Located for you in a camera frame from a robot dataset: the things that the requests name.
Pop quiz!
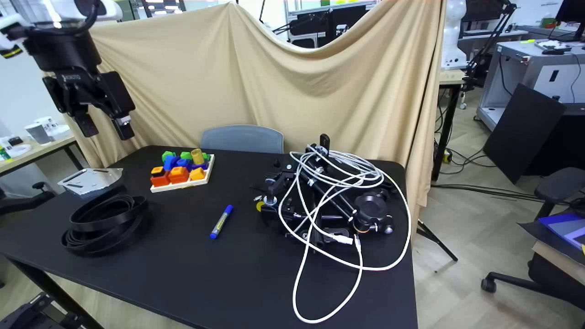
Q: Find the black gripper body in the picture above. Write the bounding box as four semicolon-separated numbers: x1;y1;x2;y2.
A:
24;27;136;120

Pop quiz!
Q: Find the blue yellow marker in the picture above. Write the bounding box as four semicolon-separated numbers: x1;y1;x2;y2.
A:
209;204;234;239

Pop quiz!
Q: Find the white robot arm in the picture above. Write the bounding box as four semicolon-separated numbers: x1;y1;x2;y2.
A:
0;0;136;140

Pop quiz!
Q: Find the wooden side table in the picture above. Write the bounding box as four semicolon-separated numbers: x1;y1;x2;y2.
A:
0;137;83;175

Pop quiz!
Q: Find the colourful shape sorting toy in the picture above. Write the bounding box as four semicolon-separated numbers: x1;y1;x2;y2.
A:
150;148;214;193

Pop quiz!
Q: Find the black coiled belt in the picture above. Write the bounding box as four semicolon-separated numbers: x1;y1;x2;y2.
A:
61;195;150;257

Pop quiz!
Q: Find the beige cloth backdrop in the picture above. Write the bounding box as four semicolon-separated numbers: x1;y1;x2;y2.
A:
77;0;446;214

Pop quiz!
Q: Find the grey blue chair back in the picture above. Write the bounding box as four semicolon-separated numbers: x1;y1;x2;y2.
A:
201;124;285;153

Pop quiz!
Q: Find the black leaning panel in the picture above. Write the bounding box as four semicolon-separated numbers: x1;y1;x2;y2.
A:
483;84;565;182

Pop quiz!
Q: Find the grey equipment cart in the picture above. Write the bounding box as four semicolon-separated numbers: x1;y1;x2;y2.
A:
477;40;585;129

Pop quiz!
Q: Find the black office chair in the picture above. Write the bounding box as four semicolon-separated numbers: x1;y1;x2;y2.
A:
481;166;585;309

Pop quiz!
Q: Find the black tripod mount pile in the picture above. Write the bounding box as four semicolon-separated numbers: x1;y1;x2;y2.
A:
254;133;399;245

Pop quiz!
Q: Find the white coiled cable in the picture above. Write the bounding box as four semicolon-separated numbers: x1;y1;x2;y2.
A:
276;144;415;325

